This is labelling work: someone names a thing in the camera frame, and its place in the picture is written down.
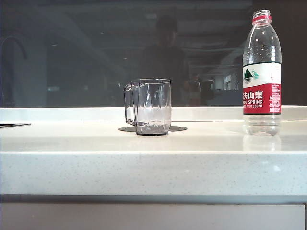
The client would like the clear red-label water bottle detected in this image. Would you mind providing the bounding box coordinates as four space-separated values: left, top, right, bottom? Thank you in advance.
242 9 283 136

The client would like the dark round flat disc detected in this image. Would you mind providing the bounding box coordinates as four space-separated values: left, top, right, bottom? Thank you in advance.
118 125 188 133

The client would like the flat black sheet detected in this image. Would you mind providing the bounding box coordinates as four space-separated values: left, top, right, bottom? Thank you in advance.
0 123 32 128

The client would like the transparent grey faceted mug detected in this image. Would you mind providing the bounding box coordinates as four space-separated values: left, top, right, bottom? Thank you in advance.
123 78 172 137

